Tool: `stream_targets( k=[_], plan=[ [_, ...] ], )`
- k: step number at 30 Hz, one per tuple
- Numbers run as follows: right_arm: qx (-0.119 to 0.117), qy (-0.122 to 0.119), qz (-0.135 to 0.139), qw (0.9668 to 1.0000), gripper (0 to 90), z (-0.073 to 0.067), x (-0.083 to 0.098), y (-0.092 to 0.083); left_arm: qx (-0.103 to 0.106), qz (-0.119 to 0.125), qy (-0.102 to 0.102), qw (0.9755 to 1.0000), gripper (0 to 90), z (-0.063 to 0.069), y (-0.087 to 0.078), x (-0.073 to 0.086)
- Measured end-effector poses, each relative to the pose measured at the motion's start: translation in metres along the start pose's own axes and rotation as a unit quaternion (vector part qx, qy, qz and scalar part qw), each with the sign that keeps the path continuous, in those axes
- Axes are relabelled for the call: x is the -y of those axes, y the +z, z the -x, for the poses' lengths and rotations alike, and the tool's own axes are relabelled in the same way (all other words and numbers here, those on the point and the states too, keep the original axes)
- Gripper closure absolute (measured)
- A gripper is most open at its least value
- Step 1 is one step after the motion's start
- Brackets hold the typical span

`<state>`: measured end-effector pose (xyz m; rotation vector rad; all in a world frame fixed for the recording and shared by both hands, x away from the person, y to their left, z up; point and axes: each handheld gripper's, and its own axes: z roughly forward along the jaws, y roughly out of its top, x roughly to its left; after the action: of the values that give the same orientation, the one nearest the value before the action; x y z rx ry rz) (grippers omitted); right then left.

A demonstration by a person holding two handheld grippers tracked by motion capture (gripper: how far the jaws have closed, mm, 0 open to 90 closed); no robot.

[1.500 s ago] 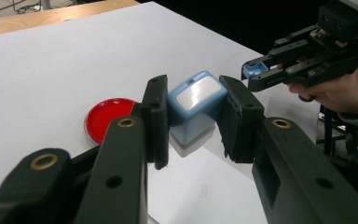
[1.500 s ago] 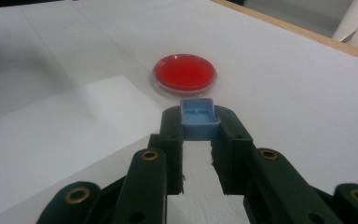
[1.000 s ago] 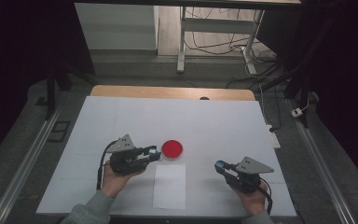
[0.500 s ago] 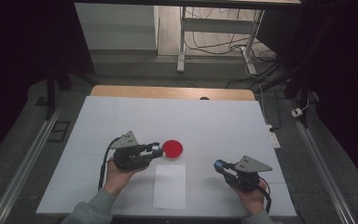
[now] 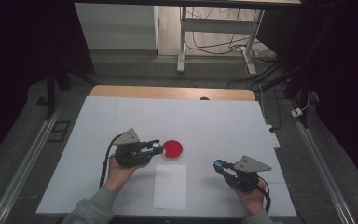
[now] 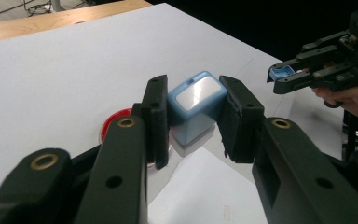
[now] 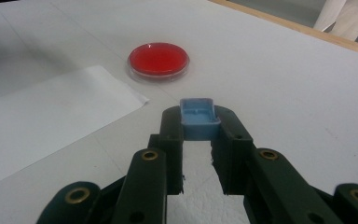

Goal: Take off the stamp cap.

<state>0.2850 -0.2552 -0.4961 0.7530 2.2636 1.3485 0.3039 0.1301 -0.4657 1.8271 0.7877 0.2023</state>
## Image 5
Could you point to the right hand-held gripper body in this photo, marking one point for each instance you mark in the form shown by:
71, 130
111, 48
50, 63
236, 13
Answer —
245, 175

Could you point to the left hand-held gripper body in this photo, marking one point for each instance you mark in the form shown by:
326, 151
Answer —
130, 154

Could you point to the blue stamp cap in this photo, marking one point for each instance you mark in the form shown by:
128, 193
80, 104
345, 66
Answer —
219, 164

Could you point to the round red ink pad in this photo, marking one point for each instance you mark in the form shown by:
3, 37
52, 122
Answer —
173, 149

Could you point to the white paper sheet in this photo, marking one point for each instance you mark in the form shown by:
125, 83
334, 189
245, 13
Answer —
169, 186

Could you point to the person's left hand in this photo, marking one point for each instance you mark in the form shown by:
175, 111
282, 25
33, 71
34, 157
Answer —
121, 175

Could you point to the person's right hand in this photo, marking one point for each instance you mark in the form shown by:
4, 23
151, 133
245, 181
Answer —
251, 199

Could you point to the large white board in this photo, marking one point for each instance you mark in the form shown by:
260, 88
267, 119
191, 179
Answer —
183, 121

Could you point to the white power strip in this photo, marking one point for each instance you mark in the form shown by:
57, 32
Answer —
274, 138

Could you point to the black table grommet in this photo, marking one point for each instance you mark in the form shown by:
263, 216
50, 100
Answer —
204, 98

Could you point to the small white plug adapter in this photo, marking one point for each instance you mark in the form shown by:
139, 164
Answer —
296, 112

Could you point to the dark curtain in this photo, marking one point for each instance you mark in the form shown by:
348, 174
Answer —
18, 46
338, 62

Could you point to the aluminium floor rail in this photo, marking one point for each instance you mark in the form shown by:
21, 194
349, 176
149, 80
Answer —
320, 161
28, 158

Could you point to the white desk frame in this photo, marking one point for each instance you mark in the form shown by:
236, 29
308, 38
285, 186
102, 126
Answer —
217, 25

